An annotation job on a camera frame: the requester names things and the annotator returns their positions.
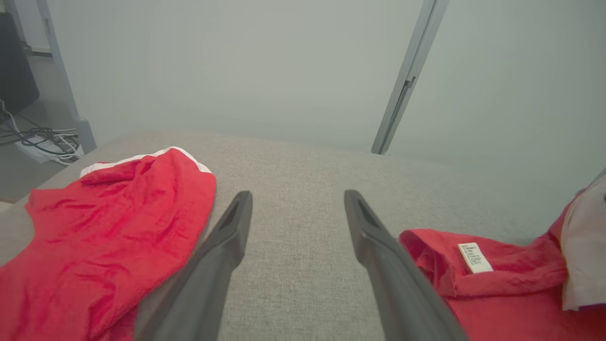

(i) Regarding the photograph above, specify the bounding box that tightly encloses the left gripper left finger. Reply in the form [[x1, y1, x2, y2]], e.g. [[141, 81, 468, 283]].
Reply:
[[134, 191, 253, 341]]

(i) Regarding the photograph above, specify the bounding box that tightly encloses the black computer case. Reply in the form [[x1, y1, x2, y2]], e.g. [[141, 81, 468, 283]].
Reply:
[[0, 12, 41, 114]]

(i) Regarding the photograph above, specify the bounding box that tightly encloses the red and white jacket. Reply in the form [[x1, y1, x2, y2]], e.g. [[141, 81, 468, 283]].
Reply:
[[0, 146, 606, 341]]

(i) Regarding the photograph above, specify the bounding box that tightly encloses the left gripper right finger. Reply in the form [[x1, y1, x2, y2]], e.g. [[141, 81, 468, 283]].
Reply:
[[344, 190, 469, 341]]

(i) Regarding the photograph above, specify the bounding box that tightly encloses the white power strip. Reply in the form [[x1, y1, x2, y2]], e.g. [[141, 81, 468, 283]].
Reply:
[[16, 134, 85, 165]]

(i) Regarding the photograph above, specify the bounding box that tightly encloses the tangle of cables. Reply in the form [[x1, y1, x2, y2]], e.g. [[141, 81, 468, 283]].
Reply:
[[0, 97, 83, 166]]

